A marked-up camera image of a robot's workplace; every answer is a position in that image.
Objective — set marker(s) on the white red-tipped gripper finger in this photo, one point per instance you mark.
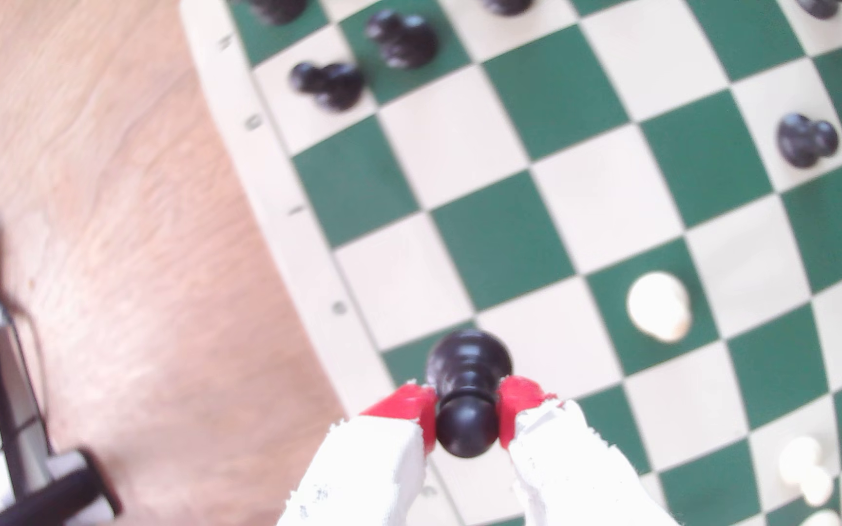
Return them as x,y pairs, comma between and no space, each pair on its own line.
370,475
567,475

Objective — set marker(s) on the black pawn chess piece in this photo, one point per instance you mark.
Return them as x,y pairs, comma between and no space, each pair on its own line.
506,4
465,394
801,140
408,40
330,85

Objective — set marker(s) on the white pawn chess piece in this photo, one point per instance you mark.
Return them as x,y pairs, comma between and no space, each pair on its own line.
658,307
805,467

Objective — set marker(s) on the green and cream chess mat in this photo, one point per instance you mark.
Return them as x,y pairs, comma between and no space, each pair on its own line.
501,241

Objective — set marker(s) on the white queen chess piece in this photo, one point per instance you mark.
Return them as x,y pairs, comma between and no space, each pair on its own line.
821,520

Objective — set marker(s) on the black rook chess piece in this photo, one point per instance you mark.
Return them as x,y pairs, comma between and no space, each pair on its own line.
278,7

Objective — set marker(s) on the black knight chess piece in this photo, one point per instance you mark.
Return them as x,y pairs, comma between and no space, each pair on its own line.
819,6

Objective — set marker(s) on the dark metal bar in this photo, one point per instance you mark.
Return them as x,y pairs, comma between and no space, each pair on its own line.
15,409

